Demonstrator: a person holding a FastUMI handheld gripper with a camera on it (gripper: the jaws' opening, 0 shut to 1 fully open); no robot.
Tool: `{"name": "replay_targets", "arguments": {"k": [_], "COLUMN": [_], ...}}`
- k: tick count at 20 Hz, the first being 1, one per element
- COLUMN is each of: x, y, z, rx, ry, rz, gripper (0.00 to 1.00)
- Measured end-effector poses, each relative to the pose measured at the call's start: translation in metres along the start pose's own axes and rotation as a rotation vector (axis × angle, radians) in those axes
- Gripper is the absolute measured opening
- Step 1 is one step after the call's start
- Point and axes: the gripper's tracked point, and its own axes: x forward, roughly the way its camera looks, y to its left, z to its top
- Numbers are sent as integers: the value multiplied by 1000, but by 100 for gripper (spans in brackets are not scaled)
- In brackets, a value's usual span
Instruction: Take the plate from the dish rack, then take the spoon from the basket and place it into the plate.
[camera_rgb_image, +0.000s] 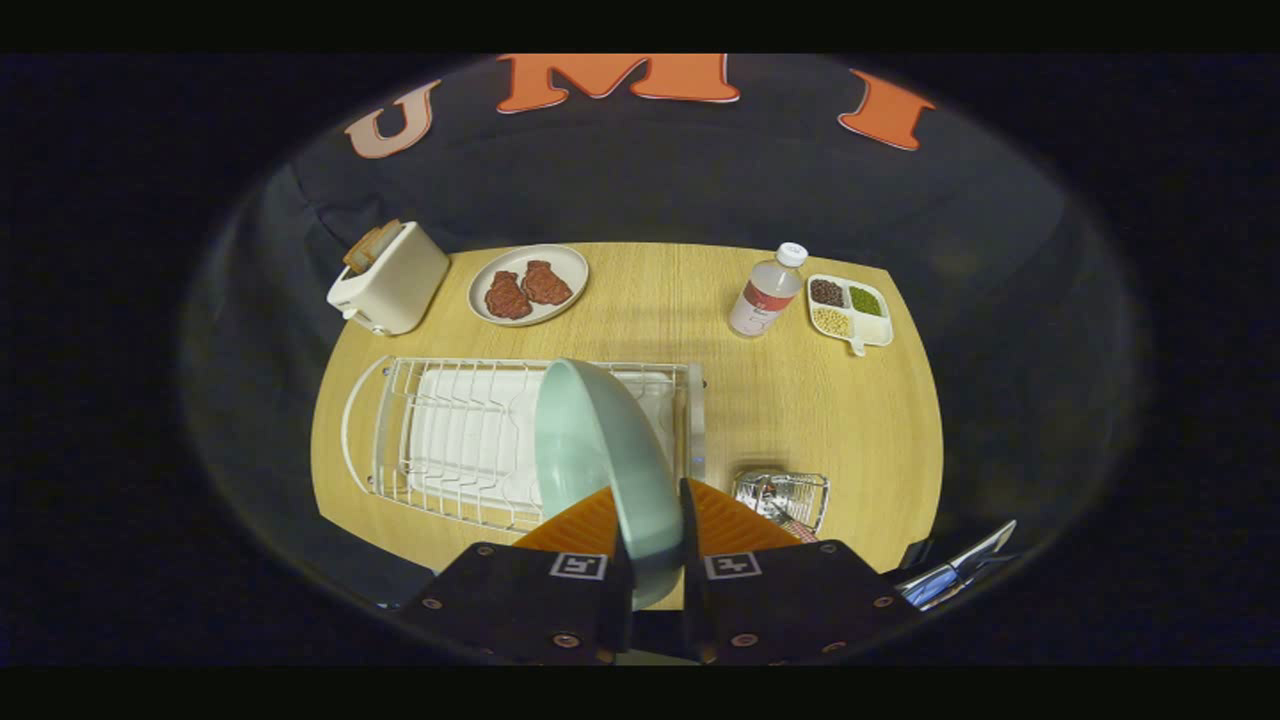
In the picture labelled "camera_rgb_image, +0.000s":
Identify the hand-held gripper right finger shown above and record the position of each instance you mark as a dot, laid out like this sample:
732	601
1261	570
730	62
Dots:
790	600

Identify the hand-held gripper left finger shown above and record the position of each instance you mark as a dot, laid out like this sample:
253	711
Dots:
520	600

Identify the pale green plate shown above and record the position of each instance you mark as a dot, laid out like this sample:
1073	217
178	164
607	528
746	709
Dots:
600	440

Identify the white divided bean dish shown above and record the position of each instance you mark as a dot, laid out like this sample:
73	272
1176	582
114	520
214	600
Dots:
850	315

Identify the beige plate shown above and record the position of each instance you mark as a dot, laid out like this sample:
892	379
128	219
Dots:
500	265

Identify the clear plastic bottle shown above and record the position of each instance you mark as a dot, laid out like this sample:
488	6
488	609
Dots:
765	300

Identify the red meat piece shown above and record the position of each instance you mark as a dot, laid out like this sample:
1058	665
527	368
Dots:
507	297
546	283

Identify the white toaster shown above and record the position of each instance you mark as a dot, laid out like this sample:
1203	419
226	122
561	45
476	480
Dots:
400	285

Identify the toast slices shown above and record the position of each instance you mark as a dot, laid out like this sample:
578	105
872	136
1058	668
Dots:
370	245

